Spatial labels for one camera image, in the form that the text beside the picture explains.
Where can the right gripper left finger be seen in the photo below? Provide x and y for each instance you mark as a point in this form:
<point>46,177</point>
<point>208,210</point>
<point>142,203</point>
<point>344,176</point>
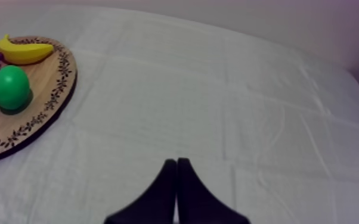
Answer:
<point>157,200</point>

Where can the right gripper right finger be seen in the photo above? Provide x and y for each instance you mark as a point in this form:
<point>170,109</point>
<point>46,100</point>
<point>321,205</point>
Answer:
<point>195,203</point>

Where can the green toy pear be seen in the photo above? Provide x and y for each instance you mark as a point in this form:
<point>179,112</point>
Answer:
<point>9,87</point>

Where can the round wooden board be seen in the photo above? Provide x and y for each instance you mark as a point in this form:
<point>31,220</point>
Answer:
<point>46,94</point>

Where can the yellow toy banana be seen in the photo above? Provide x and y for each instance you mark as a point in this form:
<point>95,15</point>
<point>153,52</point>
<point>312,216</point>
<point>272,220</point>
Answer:
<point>24,52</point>

